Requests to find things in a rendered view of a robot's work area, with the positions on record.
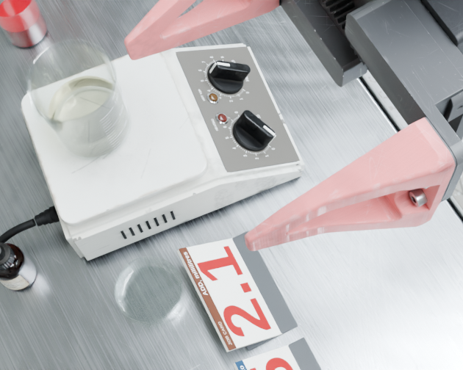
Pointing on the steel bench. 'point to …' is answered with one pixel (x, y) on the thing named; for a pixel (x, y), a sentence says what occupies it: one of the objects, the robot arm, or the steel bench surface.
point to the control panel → (248, 98)
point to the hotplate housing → (256, 180)
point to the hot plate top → (159, 67)
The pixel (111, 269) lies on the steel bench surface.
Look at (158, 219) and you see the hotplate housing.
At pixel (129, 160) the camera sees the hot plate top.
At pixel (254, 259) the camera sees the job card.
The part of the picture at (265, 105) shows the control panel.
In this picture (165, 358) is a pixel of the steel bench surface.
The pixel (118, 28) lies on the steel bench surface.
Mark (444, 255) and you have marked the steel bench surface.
